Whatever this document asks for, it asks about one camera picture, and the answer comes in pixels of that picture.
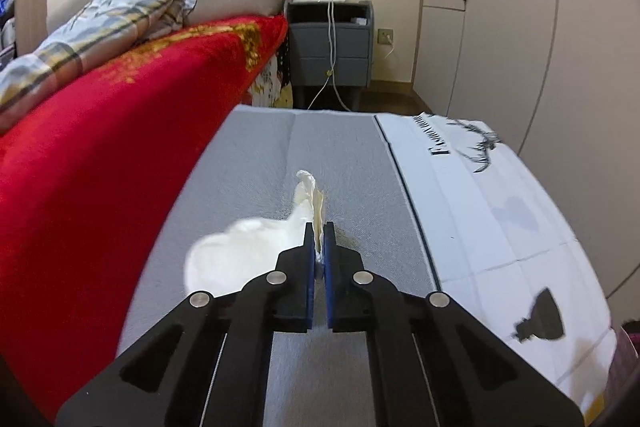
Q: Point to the blue plaid quilt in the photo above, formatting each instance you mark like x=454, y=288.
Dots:
x=110, y=12

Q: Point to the grey nightstand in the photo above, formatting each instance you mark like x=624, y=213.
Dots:
x=350, y=42

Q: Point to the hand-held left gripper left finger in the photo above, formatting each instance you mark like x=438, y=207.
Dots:
x=310, y=287

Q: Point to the white wardrobe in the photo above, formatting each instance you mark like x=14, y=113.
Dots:
x=500, y=32

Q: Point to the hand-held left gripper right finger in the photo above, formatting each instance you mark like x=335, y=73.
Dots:
x=328, y=287

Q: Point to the grey white deer printed tablecloth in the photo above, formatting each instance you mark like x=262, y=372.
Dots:
x=350, y=157

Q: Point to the white plastic bag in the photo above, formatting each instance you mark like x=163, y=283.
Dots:
x=235, y=252

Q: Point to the brass wall socket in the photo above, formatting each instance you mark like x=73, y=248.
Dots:
x=385, y=36

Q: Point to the floral bed sheet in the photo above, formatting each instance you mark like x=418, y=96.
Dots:
x=272, y=82

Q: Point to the red floral blanket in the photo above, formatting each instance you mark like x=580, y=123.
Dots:
x=125, y=132

